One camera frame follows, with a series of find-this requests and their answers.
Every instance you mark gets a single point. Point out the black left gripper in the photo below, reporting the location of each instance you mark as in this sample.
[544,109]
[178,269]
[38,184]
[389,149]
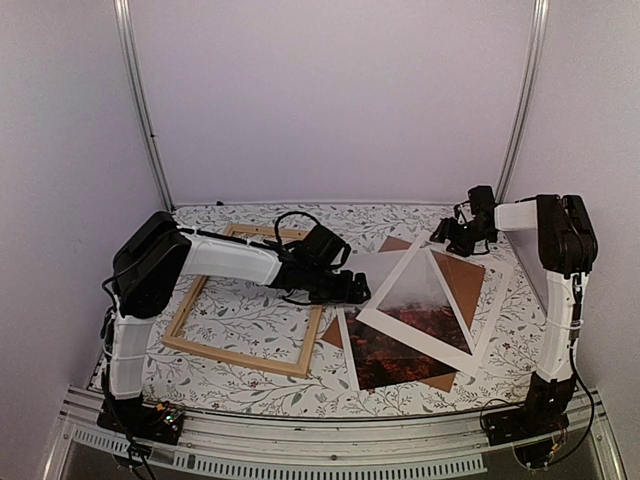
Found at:
[344,295]

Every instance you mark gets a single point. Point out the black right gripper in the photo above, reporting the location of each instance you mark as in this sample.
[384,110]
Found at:
[446,232]

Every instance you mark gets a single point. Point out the light wooden picture frame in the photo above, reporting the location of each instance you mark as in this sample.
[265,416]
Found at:
[250,357]

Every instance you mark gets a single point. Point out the white mat board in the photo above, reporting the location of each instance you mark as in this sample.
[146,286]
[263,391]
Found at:
[425,340]

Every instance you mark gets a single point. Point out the red forest landscape photo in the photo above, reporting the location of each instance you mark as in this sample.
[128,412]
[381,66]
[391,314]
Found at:
[435,294]

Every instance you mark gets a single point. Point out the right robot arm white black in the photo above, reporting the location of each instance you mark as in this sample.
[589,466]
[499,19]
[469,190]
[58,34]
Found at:
[567,249]

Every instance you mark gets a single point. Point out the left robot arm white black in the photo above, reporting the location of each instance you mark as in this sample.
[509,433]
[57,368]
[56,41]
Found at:
[146,270]

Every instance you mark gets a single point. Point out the brown backing board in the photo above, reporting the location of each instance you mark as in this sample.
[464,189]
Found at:
[378,360]

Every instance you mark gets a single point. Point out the floral patterned table mat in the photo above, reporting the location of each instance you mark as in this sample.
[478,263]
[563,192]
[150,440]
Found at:
[182,378]

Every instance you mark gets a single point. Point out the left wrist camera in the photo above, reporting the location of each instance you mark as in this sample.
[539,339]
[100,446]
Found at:
[325,248]

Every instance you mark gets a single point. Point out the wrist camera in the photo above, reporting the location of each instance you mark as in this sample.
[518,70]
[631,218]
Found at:
[481,200]
[325,248]

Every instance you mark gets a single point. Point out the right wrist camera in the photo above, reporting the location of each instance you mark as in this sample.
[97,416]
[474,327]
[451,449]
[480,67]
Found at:
[481,200]

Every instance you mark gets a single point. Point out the aluminium front rail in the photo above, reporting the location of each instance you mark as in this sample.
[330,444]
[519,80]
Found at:
[216,444]

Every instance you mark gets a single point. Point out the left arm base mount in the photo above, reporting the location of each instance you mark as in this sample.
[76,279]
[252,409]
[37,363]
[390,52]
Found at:
[162,422]

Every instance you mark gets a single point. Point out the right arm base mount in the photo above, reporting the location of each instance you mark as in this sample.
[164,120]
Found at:
[525,425]

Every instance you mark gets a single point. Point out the right aluminium corner post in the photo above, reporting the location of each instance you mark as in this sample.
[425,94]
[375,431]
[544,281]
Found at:
[531,69]

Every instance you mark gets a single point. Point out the aluminium corner post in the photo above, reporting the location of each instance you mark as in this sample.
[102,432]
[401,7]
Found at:
[531,69]
[124,23]

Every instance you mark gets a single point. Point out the left aluminium corner post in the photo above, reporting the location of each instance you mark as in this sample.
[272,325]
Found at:
[124,23]

